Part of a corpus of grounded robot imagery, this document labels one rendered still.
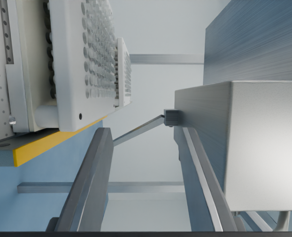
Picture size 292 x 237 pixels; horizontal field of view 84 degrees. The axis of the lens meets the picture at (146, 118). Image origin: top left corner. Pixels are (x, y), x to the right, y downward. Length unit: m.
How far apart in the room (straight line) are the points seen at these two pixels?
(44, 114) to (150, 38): 3.48
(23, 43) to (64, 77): 0.05
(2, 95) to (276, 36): 0.46
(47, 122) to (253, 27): 0.48
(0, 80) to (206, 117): 0.21
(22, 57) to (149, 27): 3.51
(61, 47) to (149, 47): 3.43
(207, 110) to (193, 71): 3.56
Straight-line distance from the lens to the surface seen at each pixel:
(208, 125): 0.16
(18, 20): 0.23
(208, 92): 0.17
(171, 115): 0.30
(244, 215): 1.28
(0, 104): 0.22
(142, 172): 4.33
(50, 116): 0.21
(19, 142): 0.20
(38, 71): 0.23
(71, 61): 0.20
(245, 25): 0.55
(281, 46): 0.42
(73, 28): 0.22
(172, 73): 3.62
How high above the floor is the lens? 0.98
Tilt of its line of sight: level
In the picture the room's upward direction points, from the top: 90 degrees clockwise
